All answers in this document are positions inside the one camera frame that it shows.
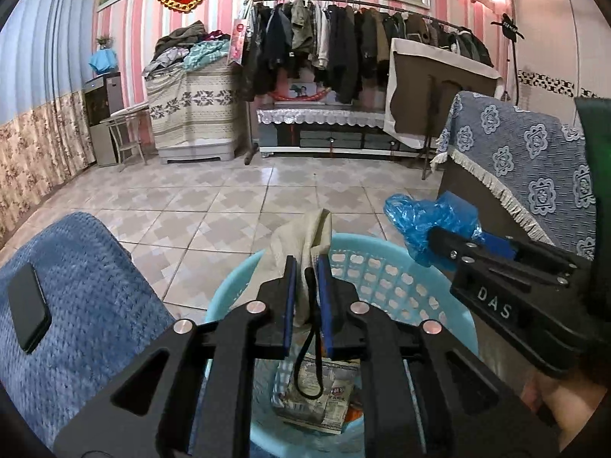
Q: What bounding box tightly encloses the blue and floral curtain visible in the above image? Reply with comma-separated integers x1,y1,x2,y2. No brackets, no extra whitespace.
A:
0,0,101,239

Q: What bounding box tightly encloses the black phone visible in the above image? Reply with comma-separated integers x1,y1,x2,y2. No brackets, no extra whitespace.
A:
7,262,52,355

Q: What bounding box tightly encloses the cabinet under patterned cloth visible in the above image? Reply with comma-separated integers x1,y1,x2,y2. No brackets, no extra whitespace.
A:
144,60,242,165

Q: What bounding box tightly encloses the red framed picture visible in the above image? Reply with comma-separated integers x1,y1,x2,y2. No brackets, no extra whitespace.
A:
272,82,336,104

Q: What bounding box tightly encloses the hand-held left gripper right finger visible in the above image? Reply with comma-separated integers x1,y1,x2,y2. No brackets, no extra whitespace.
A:
315,254,560,458

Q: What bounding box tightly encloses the furniture under blue floral cloth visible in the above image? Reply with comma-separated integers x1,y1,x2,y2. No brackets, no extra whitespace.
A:
431,90,600,263

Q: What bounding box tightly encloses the stand with lace cloth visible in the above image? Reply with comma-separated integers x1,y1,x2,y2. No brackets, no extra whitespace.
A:
255,105,425,158

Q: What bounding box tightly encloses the row of hanging clothes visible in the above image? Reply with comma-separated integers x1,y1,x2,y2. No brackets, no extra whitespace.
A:
239,0,495,103

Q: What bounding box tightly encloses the grey water dispenser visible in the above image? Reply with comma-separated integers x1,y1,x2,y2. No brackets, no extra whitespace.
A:
82,71,124,168

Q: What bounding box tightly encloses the small white table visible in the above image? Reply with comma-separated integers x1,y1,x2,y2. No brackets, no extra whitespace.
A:
100,104,152,167

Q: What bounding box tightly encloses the light blue plastic basket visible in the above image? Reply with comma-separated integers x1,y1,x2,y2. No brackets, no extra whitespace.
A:
205,233,479,458

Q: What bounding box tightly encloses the board under white cloth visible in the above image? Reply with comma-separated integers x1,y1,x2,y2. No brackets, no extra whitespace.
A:
384,38,502,179

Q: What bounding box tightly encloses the blue plastic bag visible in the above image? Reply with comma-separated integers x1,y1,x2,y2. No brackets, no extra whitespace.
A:
384,192,485,268

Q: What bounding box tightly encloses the pink hanging packet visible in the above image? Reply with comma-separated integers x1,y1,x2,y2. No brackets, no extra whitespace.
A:
228,16,251,66

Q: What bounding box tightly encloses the blue wrapped potted plant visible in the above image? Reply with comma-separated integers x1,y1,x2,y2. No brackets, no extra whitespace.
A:
89,33,118,77

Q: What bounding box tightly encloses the person's right hand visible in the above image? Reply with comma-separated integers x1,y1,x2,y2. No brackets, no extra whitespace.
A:
520,372,605,440

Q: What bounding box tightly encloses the small orange peel piece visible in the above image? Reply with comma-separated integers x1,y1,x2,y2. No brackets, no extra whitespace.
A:
346,393,366,426

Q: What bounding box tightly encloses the black floor stand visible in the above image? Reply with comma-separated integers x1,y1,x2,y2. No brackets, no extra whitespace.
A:
489,12,526,106

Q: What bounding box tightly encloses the beige cloth pouch with cord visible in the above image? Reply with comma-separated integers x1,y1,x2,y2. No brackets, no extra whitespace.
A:
268,208,333,399

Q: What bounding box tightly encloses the printed foil snack packet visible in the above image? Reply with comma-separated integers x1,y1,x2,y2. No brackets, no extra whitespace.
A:
272,353,361,435

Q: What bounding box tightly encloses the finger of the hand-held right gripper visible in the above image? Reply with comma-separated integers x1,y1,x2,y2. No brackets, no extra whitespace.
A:
436,191,485,239
426,226,593,292

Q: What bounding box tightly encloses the pile of folded clothes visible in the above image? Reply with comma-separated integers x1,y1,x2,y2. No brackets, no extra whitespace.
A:
143,20,234,79

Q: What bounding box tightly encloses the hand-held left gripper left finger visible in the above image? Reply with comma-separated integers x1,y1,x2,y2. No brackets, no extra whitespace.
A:
53,255,297,458

